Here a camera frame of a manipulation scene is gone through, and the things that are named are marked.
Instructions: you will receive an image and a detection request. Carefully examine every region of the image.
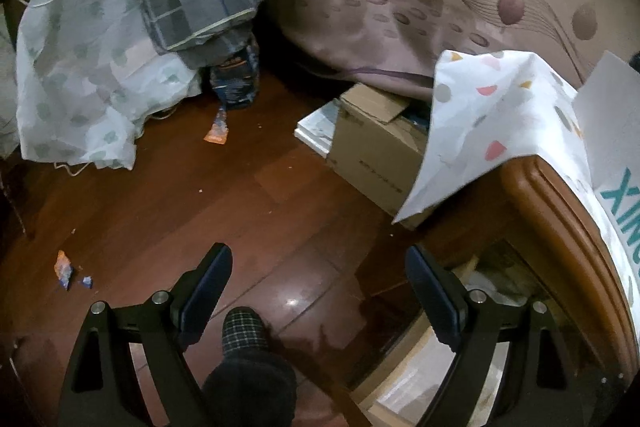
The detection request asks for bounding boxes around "white box teal print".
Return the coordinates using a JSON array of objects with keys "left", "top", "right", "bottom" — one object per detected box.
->
[{"left": 570, "top": 51, "right": 640, "bottom": 218}]

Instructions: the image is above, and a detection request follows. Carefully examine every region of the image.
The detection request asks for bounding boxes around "white patterned table cloth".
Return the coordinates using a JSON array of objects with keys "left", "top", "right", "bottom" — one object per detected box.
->
[{"left": 392, "top": 49, "right": 640, "bottom": 323}]

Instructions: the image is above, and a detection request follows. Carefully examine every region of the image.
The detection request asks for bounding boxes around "blue snack bag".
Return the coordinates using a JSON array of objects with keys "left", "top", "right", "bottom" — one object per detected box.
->
[{"left": 210, "top": 42, "right": 261, "bottom": 110}]

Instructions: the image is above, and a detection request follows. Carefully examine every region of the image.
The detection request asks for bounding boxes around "person's leg in dark trousers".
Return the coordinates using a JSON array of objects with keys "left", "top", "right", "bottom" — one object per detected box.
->
[{"left": 202, "top": 349, "right": 298, "bottom": 427}]

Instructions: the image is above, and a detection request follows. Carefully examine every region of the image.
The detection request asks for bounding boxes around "cardboard box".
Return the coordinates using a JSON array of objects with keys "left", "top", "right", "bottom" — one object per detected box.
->
[{"left": 327, "top": 82, "right": 436, "bottom": 230}]

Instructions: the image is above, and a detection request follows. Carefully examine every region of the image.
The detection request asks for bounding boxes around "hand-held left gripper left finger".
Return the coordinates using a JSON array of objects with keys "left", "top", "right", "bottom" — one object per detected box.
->
[{"left": 57, "top": 243, "right": 233, "bottom": 427}]

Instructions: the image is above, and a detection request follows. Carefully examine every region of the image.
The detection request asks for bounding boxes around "wooden nightstand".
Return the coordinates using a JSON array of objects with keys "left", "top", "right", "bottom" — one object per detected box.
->
[{"left": 415, "top": 154, "right": 636, "bottom": 408}]

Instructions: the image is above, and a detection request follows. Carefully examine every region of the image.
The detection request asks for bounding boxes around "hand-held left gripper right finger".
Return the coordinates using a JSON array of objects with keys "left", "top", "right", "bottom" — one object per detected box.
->
[{"left": 405, "top": 245, "right": 586, "bottom": 427}]

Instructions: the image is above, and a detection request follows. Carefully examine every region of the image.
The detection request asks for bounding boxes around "wooden drawer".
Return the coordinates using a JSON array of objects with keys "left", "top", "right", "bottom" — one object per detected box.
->
[{"left": 347, "top": 252, "right": 506, "bottom": 427}]

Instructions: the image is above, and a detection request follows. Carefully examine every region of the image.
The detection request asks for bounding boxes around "orange wrapper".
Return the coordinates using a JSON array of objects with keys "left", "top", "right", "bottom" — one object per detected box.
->
[
  {"left": 54, "top": 250, "right": 76, "bottom": 292},
  {"left": 203, "top": 104, "right": 230, "bottom": 144}
]

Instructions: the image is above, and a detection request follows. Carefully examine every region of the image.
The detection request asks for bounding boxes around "white sheer dotted cloth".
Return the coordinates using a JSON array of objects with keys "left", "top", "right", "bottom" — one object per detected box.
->
[{"left": 15, "top": 0, "right": 203, "bottom": 170}]

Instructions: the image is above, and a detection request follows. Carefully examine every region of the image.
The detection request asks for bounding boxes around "plaid slipper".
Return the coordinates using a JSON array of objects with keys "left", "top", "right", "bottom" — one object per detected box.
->
[{"left": 220, "top": 306, "right": 273, "bottom": 363}]

